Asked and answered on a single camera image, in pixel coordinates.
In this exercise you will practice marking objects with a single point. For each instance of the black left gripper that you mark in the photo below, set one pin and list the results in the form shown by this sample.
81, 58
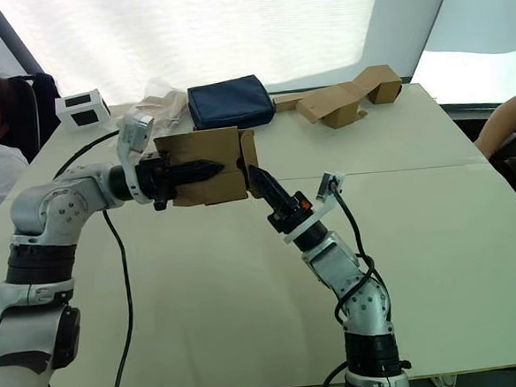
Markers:
155, 178

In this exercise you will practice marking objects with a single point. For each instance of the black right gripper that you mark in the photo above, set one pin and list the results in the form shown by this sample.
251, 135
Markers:
292, 213

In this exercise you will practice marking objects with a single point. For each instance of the small brown cardboard box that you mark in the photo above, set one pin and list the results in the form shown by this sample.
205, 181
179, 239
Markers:
201, 146

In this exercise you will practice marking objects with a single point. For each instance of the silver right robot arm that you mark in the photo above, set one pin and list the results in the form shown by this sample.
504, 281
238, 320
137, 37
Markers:
336, 265

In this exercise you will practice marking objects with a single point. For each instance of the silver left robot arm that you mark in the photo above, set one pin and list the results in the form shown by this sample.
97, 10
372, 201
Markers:
55, 207

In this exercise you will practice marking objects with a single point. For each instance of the open unfolded cardboard box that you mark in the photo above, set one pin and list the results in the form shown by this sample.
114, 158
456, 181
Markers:
336, 106

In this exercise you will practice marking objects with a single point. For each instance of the brown assembled cardboard box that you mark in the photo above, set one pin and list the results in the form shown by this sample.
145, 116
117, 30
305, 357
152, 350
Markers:
383, 85

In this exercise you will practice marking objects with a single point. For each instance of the crumpled clear plastic bag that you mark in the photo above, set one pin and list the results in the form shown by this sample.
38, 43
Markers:
163, 105

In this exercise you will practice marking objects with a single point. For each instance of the navy blue fabric pouch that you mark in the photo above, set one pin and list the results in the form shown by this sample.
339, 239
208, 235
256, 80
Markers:
229, 102

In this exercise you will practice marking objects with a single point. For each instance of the white cube with black squares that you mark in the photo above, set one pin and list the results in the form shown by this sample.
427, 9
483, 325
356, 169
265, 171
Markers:
84, 110

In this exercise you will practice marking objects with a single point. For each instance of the black office chair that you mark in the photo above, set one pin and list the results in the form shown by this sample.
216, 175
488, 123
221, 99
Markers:
42, 111

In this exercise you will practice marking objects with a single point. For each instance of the white round caster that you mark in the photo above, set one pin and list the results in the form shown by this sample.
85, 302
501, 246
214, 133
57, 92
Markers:
445, 382

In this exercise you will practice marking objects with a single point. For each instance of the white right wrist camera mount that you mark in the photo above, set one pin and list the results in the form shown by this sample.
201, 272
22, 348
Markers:
306, 225

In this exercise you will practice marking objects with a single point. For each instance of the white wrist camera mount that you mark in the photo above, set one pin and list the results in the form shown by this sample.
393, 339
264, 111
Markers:
130, 131
306, 225

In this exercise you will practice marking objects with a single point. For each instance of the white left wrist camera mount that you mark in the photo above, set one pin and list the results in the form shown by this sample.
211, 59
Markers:
130, 131

